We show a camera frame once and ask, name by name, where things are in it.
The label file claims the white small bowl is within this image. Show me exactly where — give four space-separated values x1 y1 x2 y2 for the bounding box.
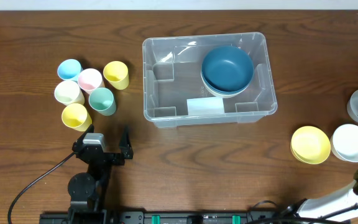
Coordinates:
330 124 358 162

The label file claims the beige bowl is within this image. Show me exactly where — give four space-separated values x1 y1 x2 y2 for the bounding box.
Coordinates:
201 76 251 99

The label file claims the dark blue bowl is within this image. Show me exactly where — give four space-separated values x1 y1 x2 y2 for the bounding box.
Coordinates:
201 45 254 94
201 73 254 96

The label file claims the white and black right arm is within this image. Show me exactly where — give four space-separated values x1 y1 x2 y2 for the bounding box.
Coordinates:
140 124 358 223

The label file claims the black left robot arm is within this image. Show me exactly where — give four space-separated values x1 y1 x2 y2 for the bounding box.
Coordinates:
68 124 133 212

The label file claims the clear plastic storage container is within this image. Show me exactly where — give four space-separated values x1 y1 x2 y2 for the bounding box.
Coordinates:
142 32 278 128

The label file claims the yellow plastic cup near gripper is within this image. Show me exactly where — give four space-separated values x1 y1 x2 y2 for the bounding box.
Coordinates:
61 103 92 132

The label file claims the green plastic cup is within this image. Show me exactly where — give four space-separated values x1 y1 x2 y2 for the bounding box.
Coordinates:
88 88 117 116

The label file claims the white plastic cup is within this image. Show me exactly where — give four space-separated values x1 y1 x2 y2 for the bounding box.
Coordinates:
54 80 85 106

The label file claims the pink plastic cup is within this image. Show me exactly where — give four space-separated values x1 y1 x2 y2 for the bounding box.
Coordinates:
78 68 104 95

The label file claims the light blue plastic cup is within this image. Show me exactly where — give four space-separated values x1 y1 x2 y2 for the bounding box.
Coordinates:
57 58 83 82

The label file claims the yellow small bowl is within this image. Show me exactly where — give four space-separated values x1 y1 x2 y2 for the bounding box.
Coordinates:
290 126 331 165

